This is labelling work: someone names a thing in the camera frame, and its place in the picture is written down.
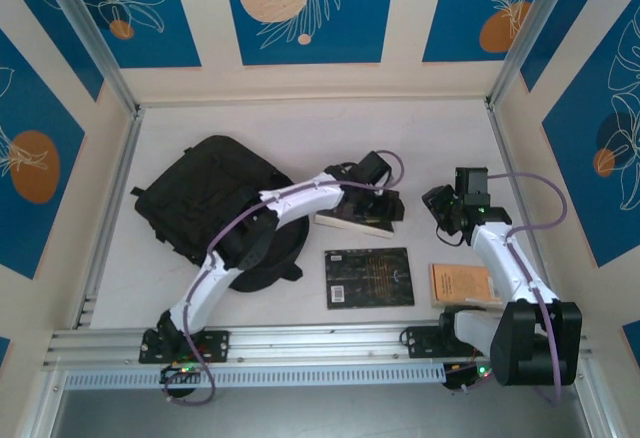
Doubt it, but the aluminium right upright post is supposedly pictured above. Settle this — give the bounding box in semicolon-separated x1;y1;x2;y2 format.
487;0;589;109

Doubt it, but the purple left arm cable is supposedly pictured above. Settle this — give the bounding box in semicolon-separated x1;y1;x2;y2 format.
162;150;406;406

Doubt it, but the aluminium mounting rail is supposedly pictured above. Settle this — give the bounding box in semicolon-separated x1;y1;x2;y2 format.
42;318;594;368

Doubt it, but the aluminium upright post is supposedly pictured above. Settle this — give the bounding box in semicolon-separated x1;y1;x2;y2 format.
487;0;589;109
37;0;142;118

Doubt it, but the aluminium right side rail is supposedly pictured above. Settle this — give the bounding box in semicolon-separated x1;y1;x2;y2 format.
485;99;561;319

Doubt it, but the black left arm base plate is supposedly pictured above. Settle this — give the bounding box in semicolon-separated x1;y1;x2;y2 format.
138;327;231;364

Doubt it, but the black book with barcode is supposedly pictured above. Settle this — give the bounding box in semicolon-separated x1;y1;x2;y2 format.
324;246;416;310

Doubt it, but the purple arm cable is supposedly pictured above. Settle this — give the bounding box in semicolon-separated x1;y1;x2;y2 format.
162;150;406;406
444;171;569;406

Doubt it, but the black thick paperback book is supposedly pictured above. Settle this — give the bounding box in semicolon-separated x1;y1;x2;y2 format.
313;190;405;239

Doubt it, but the grey slotted cable duct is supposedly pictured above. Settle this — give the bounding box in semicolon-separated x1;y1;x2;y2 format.
62;361;447;391

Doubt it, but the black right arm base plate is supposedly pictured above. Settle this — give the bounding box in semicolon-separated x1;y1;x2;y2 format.
404;325;499;360

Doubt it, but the black backpack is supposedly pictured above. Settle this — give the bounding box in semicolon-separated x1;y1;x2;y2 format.
130;134;311;293

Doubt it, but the tan orange paperback book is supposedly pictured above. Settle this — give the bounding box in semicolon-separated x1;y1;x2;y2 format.
428;262;504;309

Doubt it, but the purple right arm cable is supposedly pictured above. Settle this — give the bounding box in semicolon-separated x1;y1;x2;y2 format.
444;171;569;406

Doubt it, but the aluminium left side rail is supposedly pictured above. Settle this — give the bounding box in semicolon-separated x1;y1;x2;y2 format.
74;107;147;330

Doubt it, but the aluminium left upright post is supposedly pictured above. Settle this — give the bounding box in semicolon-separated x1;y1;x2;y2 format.
37;0;142;118

